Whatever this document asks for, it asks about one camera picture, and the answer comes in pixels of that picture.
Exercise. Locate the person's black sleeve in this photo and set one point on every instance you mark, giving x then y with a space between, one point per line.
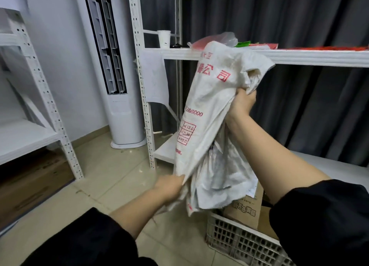
325 225
86 242

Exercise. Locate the pile of red ties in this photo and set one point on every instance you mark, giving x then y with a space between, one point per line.
325 48

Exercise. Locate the plain brown cardboard box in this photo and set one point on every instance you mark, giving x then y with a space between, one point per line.
266 224

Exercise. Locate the white plastic slotted basket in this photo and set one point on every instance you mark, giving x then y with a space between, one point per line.
245 242

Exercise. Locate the white paper cup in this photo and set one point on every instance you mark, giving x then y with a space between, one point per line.
164 39

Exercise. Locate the tall cardboard box green-edged label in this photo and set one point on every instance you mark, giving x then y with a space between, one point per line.
245 214

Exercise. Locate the clear plastic bag red contents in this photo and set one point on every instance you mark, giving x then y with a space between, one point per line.
213 39

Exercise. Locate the white cylindrical appliance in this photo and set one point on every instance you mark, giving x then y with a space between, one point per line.
126 115

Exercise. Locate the person's left forearm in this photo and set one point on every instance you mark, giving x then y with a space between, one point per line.
138 214

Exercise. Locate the flat brown cardboard box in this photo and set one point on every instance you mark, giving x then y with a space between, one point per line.
34 185

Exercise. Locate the person's left hand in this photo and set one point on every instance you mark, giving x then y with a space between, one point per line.
170 186

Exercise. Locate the person's right forearm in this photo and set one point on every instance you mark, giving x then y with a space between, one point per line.
274 164

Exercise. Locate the green item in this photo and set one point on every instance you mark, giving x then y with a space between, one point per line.
243 44

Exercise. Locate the person's right hand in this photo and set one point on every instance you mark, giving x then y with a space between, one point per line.
240 107

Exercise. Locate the white metal shelf rack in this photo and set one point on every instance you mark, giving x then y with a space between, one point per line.
317 58
46 101

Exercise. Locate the white woven sack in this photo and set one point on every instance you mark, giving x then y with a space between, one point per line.
210 101

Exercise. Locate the person's black right sleeve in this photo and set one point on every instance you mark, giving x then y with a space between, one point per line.
325 225

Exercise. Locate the flat white packet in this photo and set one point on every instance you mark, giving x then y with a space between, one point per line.
258 46

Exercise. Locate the person's black left sleeve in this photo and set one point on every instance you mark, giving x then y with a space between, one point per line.
86 242

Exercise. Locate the grey curtain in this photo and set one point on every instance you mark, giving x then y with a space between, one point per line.
302 107

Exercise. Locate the white paper sheet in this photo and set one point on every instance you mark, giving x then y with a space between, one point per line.
154 78

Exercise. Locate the small red packet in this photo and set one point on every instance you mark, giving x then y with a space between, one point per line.
273 46

